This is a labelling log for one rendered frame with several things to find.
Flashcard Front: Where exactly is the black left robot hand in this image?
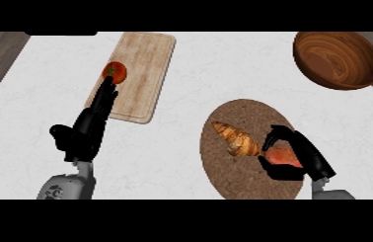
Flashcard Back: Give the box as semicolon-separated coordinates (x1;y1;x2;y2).
48;75;119;163

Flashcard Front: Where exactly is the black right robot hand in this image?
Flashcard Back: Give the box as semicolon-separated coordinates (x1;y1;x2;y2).
256;123;337;183

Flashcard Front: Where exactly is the orange sweet potato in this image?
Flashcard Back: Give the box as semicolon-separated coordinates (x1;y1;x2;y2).
264;146;305;169

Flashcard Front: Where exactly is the round brown cork placemat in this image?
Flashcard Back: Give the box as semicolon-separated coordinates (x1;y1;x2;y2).
199;98;306;201

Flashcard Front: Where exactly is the brown wooden bowl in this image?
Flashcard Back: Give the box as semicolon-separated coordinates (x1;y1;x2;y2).
292;32;373;91

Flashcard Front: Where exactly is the golden brown croissant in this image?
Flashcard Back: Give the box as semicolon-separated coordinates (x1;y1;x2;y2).
209;121;262;157

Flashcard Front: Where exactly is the red tomato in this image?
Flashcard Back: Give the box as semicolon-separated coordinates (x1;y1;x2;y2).
100;60;128;85

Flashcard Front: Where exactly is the pale wooden cutting board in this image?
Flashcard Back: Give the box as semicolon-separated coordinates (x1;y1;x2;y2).
84;32;178;124

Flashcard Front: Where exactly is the grey brown wooden panel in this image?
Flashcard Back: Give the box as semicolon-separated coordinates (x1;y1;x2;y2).
0;32;32;82

